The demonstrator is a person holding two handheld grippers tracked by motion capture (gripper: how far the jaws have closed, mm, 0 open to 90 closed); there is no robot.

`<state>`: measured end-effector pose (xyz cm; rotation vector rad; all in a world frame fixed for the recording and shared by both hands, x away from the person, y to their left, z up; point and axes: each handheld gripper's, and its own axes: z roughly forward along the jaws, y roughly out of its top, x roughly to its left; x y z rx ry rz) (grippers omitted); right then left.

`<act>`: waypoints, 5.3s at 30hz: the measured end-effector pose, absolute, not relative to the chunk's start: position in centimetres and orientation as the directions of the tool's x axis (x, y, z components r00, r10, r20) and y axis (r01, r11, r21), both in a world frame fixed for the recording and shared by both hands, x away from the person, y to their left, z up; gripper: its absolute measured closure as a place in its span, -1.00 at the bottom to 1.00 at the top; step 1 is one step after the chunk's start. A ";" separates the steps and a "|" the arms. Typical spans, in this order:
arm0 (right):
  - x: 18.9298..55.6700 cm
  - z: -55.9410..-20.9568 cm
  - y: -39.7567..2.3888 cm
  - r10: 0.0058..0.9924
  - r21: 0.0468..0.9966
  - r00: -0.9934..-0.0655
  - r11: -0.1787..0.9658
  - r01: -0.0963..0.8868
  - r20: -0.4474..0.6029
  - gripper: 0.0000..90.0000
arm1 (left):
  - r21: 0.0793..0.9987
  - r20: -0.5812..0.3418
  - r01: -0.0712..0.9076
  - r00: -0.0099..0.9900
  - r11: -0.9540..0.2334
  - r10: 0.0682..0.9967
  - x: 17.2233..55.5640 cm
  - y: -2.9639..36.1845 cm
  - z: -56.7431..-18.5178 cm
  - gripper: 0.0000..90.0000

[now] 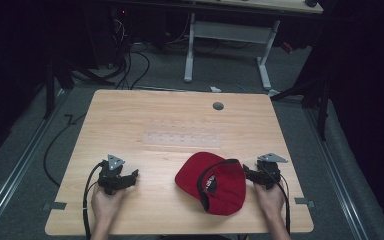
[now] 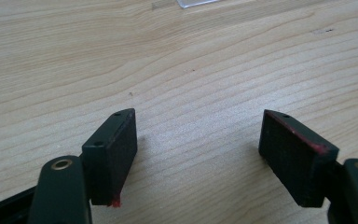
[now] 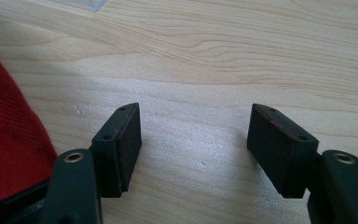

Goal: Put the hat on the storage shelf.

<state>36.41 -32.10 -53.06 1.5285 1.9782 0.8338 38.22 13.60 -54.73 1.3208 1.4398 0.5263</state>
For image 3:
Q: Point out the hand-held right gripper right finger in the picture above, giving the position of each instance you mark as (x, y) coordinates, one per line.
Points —
(279, 149)

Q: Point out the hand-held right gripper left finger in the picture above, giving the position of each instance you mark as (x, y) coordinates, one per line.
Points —
(118, 152)

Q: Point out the red knitted cloth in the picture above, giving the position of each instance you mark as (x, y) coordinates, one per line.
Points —
(7, 124)

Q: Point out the clear plastic piece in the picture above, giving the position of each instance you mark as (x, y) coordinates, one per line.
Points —
(85, 3)

